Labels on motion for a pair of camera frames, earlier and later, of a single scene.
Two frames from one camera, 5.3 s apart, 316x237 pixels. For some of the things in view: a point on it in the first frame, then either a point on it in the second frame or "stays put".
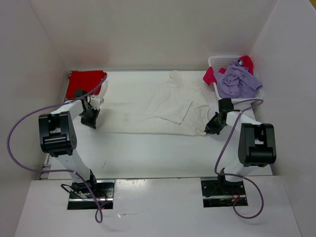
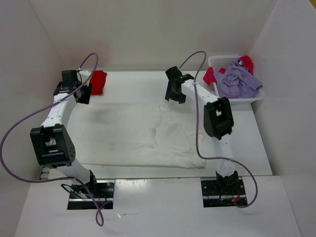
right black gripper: (210, 128) → (181, 98)
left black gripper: (91, 123) → (86, 99)
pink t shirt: (209, 77) stays put
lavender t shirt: (237, 82) stays put
